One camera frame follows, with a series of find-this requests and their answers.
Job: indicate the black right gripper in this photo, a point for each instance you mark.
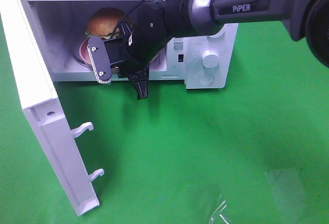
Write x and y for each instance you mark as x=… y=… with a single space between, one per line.
x=132 y=54

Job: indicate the burger with lettuce and cheese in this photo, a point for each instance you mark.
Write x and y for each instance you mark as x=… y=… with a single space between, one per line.
x=103 y=22

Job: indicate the pink round plate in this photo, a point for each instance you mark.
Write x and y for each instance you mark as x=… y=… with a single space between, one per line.
x=83 y=52

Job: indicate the round door release button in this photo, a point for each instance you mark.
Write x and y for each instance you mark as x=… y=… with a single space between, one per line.
x=206 y=79

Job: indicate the white microwave knob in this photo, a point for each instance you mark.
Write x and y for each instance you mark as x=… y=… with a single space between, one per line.
x=218 y=34
x=210 y=58

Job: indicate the white microwave door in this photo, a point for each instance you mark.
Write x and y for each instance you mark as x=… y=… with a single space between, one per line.
x=40 y=103

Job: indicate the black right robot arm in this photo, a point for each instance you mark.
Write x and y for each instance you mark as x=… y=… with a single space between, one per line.
x=161 y=20

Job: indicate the white microwave oven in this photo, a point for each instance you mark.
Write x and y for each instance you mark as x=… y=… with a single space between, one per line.
x=64 y=23

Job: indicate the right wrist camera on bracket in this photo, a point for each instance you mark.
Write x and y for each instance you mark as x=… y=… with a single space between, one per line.
x=99 y=59

